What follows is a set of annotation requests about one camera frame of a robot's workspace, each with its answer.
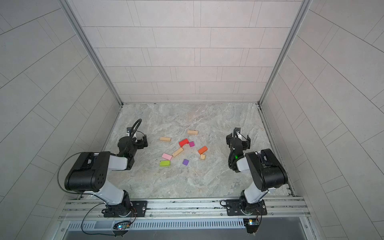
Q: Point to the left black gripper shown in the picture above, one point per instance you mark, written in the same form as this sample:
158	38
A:
140	142

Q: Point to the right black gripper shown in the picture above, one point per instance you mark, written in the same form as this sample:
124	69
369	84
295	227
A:
238	141

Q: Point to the natural wood long block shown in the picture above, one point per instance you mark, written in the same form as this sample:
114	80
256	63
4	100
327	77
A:
177	152

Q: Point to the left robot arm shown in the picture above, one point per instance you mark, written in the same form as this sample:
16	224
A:
89	176

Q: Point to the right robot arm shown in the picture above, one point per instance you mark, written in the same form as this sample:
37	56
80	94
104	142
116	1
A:
266	171

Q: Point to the green wood block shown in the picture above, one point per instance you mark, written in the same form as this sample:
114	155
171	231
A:
165	163

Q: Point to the pink wood block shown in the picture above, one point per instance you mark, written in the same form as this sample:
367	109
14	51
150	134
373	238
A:
167	156

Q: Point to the orange wood block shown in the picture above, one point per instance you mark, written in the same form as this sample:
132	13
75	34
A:
202	150

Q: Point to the red wood block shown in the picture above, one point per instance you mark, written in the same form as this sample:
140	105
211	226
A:
183	142

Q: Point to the right circuit board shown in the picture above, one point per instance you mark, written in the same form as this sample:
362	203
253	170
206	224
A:
251	222

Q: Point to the circuit board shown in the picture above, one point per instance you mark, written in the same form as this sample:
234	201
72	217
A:
122	226
251	222

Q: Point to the left circuit board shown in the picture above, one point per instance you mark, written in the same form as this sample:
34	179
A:
122	226

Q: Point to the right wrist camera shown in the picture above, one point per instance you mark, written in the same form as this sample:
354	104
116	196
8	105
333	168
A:
237	132

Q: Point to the aluminium mounting rail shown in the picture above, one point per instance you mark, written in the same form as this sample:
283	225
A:
192	208

